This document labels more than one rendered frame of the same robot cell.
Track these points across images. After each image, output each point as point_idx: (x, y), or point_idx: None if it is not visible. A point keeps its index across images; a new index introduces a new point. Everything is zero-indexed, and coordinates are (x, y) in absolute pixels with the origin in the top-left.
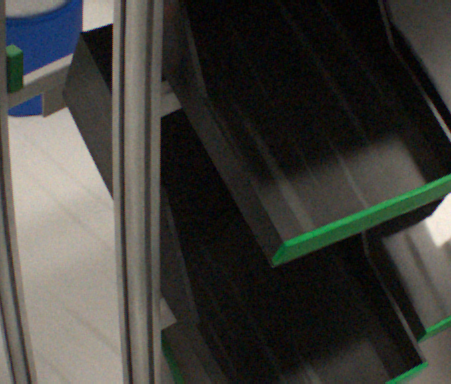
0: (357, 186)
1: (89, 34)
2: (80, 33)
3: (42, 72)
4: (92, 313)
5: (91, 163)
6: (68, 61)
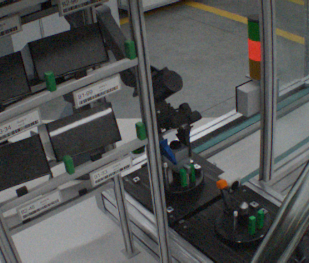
0: None
1: (107, 103)
2: (110, 101)
3: (129, 143)
4: None
5: None
6: (118, 147)
